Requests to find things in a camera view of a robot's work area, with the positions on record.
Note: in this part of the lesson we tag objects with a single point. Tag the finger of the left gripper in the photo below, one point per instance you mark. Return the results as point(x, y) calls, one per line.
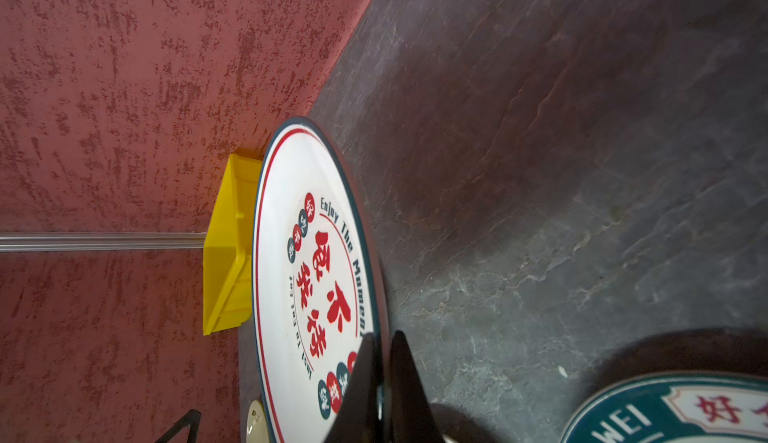
point(190, 421)

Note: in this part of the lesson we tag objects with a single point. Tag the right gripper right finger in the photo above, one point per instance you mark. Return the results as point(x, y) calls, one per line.
point(410, 413)

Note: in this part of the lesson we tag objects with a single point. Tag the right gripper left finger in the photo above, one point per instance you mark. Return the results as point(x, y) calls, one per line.
point(358, 419)

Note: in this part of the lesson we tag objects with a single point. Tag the white plate red characters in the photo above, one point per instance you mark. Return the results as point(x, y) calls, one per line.
point(314, 285)

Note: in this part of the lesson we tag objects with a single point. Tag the white plate green lettered rim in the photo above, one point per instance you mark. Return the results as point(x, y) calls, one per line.
point(674, 407)

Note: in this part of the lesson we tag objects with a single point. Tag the yellow plastic bin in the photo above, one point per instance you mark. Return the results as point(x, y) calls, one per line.
point(227, 251)

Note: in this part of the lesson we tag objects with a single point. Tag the cream beige plate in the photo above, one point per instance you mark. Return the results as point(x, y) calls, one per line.
point(256, 426)

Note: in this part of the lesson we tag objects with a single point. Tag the left aluminium corner post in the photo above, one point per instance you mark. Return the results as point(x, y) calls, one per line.
point(99, 241)

